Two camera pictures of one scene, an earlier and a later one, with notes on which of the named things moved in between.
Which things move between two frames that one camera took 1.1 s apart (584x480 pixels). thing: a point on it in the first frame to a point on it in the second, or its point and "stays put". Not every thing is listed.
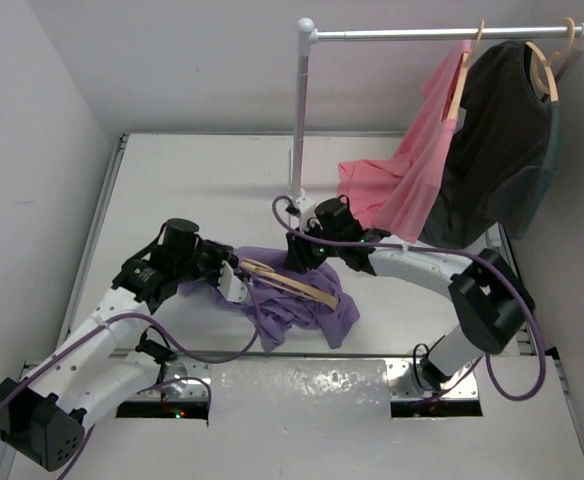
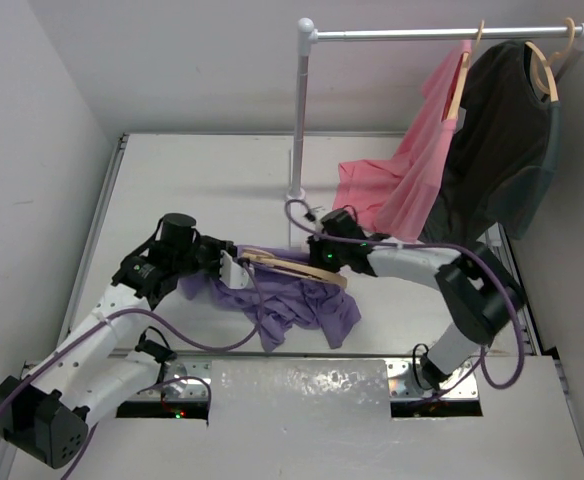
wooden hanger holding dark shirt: [546, 63] stays put
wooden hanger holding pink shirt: [461, 80] stays put
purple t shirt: [276, 315] stays put
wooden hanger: [264, 274] to [287, 264]
